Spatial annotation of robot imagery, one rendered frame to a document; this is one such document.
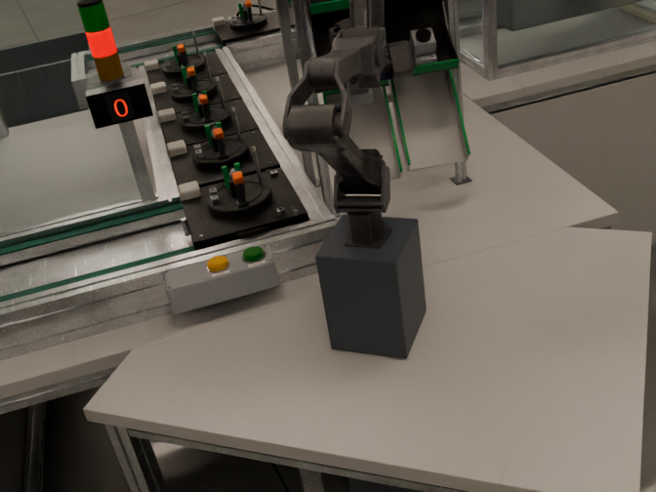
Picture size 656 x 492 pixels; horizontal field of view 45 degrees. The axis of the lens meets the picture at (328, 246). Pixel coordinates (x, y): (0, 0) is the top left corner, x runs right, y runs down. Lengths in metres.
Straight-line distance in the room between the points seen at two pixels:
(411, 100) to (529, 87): 0.74
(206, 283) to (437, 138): 0.59
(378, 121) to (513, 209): 0.36
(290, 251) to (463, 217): 0.41
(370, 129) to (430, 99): 0.15
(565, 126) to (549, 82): 0.17
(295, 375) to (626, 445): 0.54
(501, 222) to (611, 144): 0.99
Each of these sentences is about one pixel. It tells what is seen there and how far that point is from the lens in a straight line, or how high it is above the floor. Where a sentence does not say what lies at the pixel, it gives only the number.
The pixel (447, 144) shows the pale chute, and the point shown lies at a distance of 1.71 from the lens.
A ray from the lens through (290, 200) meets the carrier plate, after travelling 1.68.
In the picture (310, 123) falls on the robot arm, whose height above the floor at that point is 1.36.
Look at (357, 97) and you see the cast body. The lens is 1.49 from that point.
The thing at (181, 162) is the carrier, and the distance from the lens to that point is 1.96.
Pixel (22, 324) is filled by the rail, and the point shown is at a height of 0.93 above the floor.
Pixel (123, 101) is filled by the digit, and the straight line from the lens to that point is 1.70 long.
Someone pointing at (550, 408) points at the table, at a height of 0.86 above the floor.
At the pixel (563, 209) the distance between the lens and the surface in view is 1.77.
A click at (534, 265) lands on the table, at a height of 0.86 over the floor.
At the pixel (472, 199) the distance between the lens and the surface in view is 1.82.
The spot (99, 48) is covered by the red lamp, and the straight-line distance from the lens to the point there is 1.67.
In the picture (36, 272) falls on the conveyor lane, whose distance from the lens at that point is 1.78.
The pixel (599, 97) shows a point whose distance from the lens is 2.57.
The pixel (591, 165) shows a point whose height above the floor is 0.54.
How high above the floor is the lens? 1.75
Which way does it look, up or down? 32 degrees down
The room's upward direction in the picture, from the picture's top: 9 degrees counter-clockwise
